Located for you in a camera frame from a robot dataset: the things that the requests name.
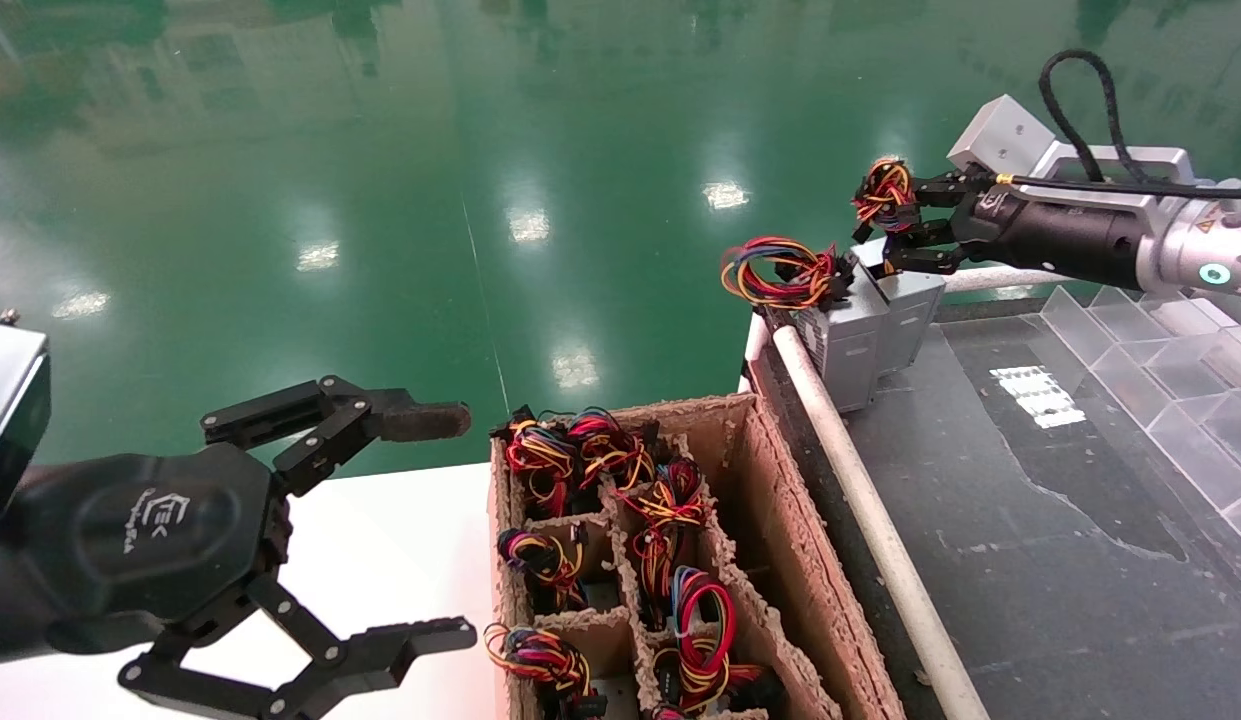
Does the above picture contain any divided brown cardboard box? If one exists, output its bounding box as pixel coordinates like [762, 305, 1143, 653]
[488, 393, 906, 720]

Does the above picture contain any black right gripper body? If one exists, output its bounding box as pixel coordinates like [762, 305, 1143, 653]
[955, 185, 1146, 291]

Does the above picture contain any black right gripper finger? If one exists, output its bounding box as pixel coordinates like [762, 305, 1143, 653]
[915, 170, 986, 206]
[883, 222, 971, 278]

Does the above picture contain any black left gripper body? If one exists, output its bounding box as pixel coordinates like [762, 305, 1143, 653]
[10, 445, 293, 653]

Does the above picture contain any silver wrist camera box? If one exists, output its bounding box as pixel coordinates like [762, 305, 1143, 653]
[948, 95, 1196, 201]
[0, 318, 53, 533]

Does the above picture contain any white pipe table rail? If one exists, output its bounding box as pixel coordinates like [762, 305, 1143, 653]
[773, 325, 991, 720]

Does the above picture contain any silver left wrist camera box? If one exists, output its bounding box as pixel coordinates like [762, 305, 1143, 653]
[0, 318, 53, 533]

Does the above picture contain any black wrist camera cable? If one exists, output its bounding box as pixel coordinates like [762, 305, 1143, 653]
[1000, 50, 1241, 198]

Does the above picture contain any clear acrylic compartment tray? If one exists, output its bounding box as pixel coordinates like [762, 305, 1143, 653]
[1040, 285, 1241, 556]

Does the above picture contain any power supply with coloured wires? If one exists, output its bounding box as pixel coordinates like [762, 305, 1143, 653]
[568, 407, 658, 491]
[852, 158, 947, 378]
[495, 405, 581, 518]
[483, 622, 609, 720]
[497, 527, 589, 613]
[720, 237, 893, 413]
[655, 566, 786, 716]

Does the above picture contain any wire bundle in box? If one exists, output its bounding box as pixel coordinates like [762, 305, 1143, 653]
[618, 458, 708, 606]

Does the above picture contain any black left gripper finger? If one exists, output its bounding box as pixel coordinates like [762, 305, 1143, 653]
[200, 375, 471, 496]
[118, 572, 478, 720]

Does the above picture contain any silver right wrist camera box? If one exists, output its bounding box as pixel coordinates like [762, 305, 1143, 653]
[948, 95, 1196, 201]

